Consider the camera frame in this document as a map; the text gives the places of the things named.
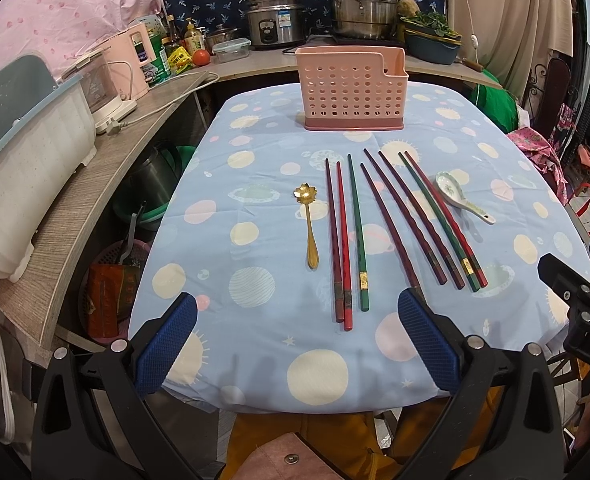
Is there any dark maroon chopstick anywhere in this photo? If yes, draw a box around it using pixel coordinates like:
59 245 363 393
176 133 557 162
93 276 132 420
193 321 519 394
378 151 465 289
324 158 344 323
363 148 448 285
360 162 424 299

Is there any red chopstick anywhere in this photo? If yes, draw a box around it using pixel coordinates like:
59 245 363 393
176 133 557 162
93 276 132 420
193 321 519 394
403 151 488 288
336 162 353 332

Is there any green chopstick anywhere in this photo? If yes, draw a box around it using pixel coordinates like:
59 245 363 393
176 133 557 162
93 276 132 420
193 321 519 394
347 155 370 312
398 152 480 292

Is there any white ceramic soup spoon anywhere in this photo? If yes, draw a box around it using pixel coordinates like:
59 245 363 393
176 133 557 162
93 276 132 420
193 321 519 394
434 171 496 226

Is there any gold flower spoon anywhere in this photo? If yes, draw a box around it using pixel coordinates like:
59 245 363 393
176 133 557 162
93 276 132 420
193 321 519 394
293 183 319 270

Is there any wooden L-shaped counter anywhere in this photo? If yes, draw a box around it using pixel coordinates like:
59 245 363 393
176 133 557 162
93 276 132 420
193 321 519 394
0 46 503 351

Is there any blue planet-print tablecloth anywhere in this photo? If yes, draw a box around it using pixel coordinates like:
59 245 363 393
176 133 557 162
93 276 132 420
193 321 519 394
130 82 590 414

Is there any pink floral cloth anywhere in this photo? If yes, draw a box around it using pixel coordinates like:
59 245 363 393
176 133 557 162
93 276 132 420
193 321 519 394
508 127 569 205

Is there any green plastic bag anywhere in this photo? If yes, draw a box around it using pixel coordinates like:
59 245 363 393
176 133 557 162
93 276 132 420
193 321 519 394
468 84 518 133

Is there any white dish drainer box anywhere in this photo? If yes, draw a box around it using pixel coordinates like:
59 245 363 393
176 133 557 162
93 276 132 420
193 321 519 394
0 54 96 282

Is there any pink electric kettle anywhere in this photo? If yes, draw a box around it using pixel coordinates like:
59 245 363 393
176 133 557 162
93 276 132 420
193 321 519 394
101 23 156 100

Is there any green tin can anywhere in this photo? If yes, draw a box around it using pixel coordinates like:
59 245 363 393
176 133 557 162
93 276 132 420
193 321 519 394
150 36 170 84

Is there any pink perforated utensil basket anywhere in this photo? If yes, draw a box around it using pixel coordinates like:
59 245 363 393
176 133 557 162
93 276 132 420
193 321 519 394
295 46 409 131

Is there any white blender jug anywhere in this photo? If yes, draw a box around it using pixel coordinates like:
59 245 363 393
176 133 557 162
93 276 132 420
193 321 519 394
60 50 136 136

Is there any yellow snack packet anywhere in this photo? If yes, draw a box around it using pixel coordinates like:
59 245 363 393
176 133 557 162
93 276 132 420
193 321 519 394
167 46 193 76

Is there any red tomato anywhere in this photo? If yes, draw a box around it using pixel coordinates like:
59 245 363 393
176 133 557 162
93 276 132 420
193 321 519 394
191 49 211 67

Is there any clear food container teal lid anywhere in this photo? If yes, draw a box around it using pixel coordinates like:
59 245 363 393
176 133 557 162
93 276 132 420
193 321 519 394
212 38 252 63

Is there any blue basin with greens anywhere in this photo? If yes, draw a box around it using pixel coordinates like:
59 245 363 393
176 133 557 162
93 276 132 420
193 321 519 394
400 11 462 65

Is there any yellow oil bottle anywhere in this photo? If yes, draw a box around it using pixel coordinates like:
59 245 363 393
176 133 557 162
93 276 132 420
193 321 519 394
184 18 206 55

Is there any small lidded steel pot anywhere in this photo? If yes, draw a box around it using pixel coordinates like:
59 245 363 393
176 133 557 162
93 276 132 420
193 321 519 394
205 24 238 54

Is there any beige hanging curtain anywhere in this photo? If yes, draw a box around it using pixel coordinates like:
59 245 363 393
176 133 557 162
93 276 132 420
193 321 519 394
447 0 574 98

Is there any brown potato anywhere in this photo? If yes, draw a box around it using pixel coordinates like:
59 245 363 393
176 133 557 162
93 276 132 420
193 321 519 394
397 0 420 18

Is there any steel rice cooker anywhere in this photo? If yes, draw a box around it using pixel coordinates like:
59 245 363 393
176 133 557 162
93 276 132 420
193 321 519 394
246 0 306 49

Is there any pink dotted curtain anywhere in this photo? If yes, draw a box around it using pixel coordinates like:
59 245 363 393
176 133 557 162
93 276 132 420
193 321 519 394
0 0 159 78

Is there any large stacked steel steamer pot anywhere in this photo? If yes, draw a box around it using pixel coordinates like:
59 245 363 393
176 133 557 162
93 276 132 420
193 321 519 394
332 0 398 40

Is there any white power cord with plug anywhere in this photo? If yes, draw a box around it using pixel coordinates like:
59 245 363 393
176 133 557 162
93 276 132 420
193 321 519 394
105 70 221 136

